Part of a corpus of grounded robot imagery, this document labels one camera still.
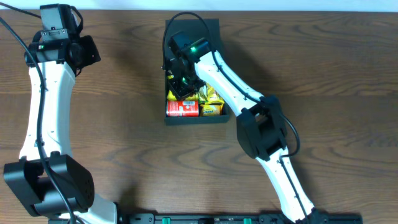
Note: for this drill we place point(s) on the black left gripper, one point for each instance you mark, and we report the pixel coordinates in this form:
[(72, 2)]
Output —
[(92, 56)]

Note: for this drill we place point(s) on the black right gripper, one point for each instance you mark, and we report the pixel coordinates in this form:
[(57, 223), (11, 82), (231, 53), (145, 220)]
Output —
[(180, 94)]

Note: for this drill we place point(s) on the yellow Apollo chocolate cake packet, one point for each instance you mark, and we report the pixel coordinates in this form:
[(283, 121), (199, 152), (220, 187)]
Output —
[(171, 95)]

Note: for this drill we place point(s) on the green pandan cake packet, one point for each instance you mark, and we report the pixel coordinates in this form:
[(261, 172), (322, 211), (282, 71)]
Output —
[(202, 95)]

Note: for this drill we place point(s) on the red drink can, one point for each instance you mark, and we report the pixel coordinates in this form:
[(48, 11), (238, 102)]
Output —
[(182, 108)]

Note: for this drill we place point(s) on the yellow snack packet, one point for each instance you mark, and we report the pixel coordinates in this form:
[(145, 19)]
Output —
[(212, 97), (193, 97)]

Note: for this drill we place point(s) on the yellow Lemond biscuit packet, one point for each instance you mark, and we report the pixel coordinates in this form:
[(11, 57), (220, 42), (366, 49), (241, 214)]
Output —
[(211, 110)]

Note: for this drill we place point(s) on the dark green box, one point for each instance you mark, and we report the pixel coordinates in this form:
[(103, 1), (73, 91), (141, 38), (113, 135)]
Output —
[(194, 30)]

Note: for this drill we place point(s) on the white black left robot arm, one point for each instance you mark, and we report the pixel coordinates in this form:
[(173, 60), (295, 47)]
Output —
[(46, 179)]

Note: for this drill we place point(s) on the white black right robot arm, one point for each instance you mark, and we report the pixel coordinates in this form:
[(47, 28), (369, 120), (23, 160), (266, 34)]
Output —
[(260, 123)]

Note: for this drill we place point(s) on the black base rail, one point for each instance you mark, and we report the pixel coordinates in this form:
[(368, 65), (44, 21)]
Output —
[(265, 218)]

